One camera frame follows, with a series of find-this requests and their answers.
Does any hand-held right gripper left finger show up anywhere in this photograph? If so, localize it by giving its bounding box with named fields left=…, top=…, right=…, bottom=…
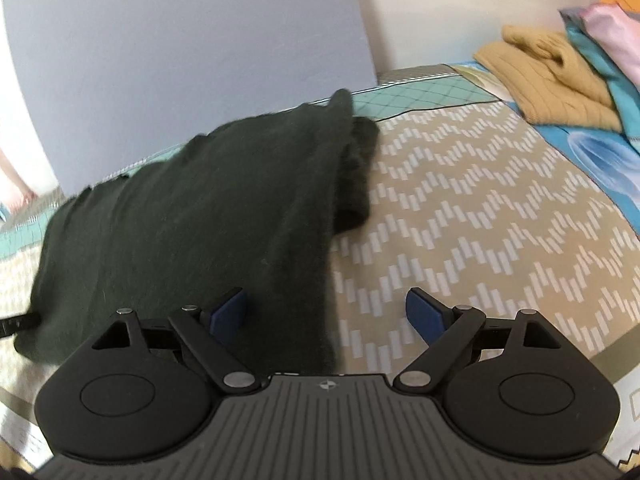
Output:
left=90, top=287, right=263, bottom=395

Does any beige chevron blanket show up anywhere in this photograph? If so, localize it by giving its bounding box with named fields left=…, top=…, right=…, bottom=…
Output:
left=0, top=102, right=640, bottom=466

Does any dark green knit sweater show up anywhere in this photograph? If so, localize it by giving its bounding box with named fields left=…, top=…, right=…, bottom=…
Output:
left=13, top=89, right=382, bottom=377

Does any tan knit sweater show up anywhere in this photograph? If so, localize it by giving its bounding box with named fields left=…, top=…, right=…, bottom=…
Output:
left=473, top=24, right=624, bottom=132

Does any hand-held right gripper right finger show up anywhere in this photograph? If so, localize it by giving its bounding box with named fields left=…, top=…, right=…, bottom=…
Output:
left=392, top=287, right=568, bottom=395

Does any blue grey board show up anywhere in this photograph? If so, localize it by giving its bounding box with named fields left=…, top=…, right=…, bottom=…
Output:
left=0, top=0, right=379, bottom=197

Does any pink and teal pillow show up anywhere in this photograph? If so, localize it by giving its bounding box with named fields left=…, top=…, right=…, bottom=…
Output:
left=558, top=2, right=640, bottom=155

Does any pink cloth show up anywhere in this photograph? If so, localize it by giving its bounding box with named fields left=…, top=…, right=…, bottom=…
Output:
left=0, top=144, right=40, bottom=207

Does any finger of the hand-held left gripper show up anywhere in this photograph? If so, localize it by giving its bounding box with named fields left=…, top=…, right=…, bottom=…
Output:
left=0, top=312, right=42, bottom=340

